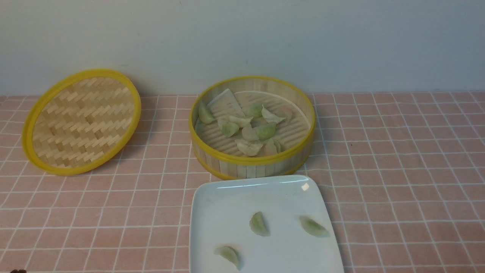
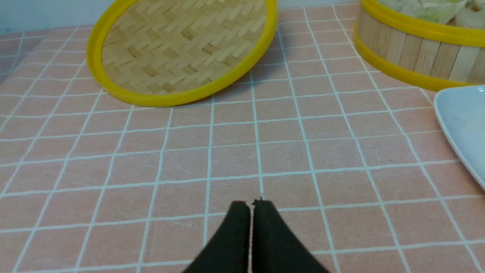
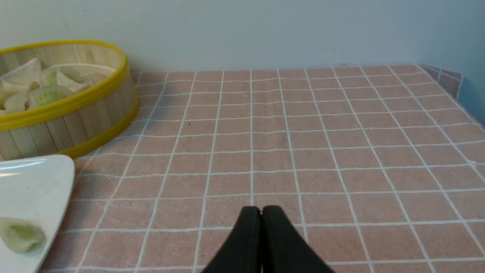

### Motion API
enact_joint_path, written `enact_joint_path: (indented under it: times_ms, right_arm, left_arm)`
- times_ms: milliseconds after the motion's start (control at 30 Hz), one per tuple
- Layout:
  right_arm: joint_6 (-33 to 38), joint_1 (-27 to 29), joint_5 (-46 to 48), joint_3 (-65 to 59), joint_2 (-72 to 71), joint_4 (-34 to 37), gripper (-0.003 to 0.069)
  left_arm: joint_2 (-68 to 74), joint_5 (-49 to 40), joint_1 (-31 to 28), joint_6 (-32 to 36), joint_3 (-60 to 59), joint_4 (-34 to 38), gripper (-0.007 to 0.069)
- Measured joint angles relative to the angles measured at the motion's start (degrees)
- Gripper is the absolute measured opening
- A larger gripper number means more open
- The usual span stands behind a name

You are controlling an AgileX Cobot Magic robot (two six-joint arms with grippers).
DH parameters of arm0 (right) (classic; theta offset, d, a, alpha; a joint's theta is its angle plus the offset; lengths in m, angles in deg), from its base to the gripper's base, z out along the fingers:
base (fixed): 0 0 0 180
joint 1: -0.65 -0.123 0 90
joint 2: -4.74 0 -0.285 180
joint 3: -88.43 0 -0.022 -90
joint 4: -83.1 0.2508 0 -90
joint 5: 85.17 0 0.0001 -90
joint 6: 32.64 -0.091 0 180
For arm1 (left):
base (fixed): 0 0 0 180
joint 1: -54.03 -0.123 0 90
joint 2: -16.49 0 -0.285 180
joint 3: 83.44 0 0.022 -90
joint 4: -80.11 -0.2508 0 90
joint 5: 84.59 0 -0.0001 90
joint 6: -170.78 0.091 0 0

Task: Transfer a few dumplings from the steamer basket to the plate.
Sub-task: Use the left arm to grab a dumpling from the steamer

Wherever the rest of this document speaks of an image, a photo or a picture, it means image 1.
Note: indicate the white dumpling basket front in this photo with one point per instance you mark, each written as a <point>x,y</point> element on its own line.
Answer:
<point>250,149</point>

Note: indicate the white dumpling basket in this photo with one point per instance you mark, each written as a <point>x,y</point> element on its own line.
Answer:
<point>250,149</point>
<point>240,121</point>
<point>249,134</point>
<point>270,117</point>

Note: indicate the green dumpling plate front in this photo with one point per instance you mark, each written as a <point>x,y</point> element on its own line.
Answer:
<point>230,254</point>

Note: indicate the green dumpling plate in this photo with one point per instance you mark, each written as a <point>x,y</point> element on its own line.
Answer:
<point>312,227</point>
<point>230,254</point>
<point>258,225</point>

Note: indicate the green dumpling plate centre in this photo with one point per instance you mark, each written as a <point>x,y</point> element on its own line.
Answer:
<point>258,225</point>

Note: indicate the white square plate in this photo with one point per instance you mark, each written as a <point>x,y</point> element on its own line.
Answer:
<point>221,212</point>

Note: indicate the green dumpling plate right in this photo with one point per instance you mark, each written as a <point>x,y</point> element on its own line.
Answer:
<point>312,227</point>

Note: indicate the white dumpling basket middle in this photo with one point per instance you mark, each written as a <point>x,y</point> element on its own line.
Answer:
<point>249,134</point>

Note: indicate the bamboo steamer basket yellow rim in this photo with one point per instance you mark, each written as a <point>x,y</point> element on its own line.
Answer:
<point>221,157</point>

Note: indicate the white dumpling basket centre top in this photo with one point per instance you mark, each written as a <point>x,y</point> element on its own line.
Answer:
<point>240,121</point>

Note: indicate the green dumpling basket top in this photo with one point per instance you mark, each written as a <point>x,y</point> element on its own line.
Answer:
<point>255,110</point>

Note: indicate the pale dumpling basket front right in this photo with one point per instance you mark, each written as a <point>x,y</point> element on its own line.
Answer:
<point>272,147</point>

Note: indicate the white dumpling basket right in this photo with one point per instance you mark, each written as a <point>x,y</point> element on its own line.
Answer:
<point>270,117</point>

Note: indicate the white steamer paper liner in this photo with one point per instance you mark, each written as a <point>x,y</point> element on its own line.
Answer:
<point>225,104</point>

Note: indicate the green dumpling basket far left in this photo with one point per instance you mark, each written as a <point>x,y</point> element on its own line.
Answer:
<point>205,114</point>

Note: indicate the bamboo steamer lid yellow rim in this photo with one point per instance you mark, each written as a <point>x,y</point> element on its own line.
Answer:
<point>81,122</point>

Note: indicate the pink tiled tablecloth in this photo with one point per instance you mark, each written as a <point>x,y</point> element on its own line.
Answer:
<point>402,176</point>

